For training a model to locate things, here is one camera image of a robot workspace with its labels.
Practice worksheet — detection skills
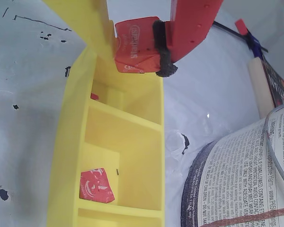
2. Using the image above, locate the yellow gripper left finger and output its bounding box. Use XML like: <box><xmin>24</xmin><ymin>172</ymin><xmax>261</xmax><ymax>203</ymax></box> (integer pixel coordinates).
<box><xmin>41</xmin><ymin>0</ymin><xmax>119</xmax><ymax>63</ymax></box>

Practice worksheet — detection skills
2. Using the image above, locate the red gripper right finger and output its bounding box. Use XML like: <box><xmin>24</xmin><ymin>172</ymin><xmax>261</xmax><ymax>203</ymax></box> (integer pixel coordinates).
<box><xmin>152</xmin><ymin>0</ymin><xmax>224</xmax><ymax>78</ymax></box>

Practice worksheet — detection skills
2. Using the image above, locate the orange candy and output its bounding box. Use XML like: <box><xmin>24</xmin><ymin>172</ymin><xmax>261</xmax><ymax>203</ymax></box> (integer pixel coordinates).
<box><xmin>114</xmin><ymin>16</ymin><xmax>162</xmax><ymax>74</ymax></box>

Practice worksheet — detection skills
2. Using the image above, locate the yellow three-compartment box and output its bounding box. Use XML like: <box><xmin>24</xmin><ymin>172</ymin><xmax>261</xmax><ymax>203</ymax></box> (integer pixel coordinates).
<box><xmin>46</xmin><ymin>44</ymin><xmax>166</xmax><ymax>227</ymax></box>

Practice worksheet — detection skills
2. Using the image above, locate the wooden stir stick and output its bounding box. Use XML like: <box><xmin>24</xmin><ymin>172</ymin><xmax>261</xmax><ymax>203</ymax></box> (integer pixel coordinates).
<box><xmin>247</xmin><ymin>58</ymin><xmax>276</xmax><ymax>119</ymax></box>

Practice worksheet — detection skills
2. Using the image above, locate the black printed card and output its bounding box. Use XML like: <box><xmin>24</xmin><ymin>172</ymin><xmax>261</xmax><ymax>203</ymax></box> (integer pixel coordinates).
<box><xmin>261</xmin><ymin>53</ymin><xmax>284</xmax><ymax>110</ymax></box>

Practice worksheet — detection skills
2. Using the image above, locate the white plastic table cover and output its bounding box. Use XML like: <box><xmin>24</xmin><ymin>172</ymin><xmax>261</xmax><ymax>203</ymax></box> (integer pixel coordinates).
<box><xmin>0</xmin><ymin>0</ymin><xmax>284</xmax><ymax>227</ymax></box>

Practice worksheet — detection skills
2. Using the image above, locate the paint can with text label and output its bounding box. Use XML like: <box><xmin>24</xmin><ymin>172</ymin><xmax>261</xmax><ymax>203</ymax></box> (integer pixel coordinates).
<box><xmin>180</xmin><ymin>101</ymin><xmax>284</xmax><ymax>227</ymax></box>

